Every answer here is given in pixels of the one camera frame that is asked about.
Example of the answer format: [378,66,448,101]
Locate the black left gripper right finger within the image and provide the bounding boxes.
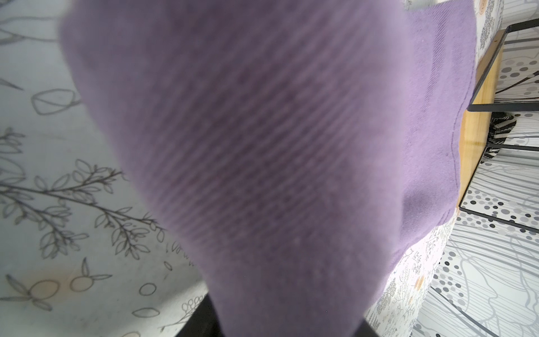
[357,320,379,337]

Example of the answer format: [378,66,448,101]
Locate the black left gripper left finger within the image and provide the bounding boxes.
[176,295,223,337]

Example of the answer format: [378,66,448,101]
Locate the purple long pants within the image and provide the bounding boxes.
[59,1,476,336]

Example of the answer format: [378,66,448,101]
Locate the floral patterned tablecloth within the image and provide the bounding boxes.
[1,1,503,336]

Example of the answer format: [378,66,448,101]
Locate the wooden black-framed shelf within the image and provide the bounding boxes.
[458,19,538,234]

